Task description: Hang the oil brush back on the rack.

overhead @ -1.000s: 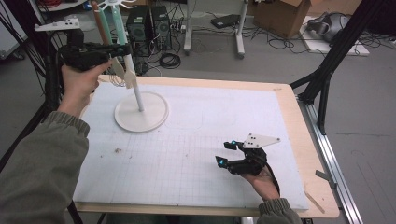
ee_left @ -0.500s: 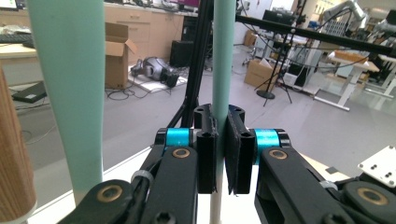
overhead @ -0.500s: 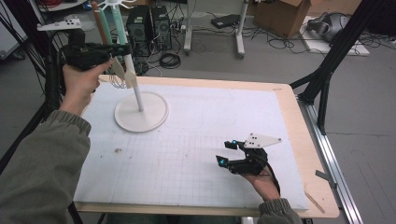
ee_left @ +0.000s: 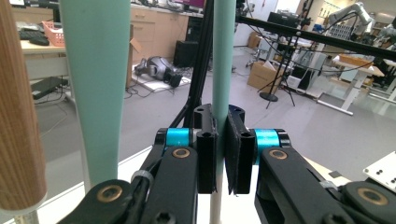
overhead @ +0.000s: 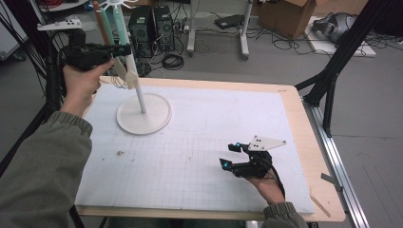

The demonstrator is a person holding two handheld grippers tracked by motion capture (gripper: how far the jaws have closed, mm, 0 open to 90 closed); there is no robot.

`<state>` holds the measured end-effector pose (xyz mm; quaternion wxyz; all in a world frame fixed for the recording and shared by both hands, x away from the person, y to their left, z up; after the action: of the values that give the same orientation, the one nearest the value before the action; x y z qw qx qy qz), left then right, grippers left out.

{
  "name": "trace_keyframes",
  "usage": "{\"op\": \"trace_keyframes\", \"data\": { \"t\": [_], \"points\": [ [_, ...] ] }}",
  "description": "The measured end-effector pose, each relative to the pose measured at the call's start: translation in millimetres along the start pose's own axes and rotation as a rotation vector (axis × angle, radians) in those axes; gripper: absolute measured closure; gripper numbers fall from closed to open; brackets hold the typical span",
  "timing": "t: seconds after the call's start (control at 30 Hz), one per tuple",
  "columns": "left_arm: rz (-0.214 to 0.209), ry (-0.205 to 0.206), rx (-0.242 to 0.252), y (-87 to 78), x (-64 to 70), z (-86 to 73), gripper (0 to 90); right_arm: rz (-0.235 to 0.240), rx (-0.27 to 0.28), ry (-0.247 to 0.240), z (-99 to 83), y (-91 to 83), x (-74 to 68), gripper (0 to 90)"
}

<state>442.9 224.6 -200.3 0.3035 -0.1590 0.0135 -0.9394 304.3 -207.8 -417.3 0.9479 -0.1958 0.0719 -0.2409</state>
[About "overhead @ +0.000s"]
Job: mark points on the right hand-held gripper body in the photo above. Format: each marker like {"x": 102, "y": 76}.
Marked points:
{"x": 253, "y": 167}

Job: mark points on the white utensil stand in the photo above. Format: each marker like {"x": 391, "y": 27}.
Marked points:
{"x": 144, "y": 122}

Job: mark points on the white grid mat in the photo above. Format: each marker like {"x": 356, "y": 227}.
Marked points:
{"x": 174, "y": 177}

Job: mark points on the white metal stand frame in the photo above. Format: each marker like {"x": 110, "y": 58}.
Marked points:
{"x": 191, "y": 31}

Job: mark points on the white cabinet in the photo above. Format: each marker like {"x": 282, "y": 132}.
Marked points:
{"x": 9, "y": 41}

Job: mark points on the black metal frame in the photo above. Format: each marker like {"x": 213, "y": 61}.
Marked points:
{"x": 345, "y": 47}
{"x": 28, "y": 19}

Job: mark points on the white floor board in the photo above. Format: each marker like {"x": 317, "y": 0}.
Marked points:
{"x": 348, "y": 50}

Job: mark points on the flat black box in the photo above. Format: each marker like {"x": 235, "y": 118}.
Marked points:
{"x": 228, "y": 21}

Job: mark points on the person's left hand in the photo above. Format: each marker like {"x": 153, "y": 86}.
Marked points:
{"x": 79, "y": 88}

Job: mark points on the grey rounded device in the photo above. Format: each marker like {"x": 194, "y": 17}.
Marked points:
{"x": 335, "y": 27}

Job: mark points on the round white table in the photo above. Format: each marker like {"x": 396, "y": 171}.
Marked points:
{"x": 63, "y": 7}

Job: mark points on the aluminium rail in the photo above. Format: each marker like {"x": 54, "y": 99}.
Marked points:
{"x": 335, "y": 158}

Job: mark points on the brown cardboard box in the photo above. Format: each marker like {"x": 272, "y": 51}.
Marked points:
{"x": 285, "y": 19}

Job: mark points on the thin wooden stick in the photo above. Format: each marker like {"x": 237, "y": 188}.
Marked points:
{"x": 320, "y": 205}

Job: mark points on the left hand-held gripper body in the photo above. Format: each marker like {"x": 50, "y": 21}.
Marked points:
{"x": 85, "y": 55}

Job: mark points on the grey metal bracket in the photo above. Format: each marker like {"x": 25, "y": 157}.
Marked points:
{"x": 331, "y": 180}

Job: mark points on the person's right hand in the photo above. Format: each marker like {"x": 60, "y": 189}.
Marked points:
{"x": 269, "y": 190}

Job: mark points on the black computer tower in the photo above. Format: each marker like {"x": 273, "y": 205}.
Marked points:
{"x": 164, "y": 28}
{"x": 142, "y": 31}

